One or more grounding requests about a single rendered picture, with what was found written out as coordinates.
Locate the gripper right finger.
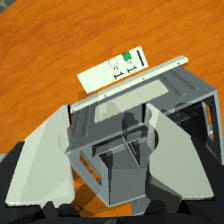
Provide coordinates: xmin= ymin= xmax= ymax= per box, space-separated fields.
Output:
xmin=142 ymin=102 xmax=224 ymax=224

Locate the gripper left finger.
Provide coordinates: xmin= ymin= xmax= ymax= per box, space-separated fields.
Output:
xmin=0 ymin=104 xmax=75 ymax=224

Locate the white paper pick list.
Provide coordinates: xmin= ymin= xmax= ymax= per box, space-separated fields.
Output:
xmin=77 ymin=46 xmax=148 ymax=94

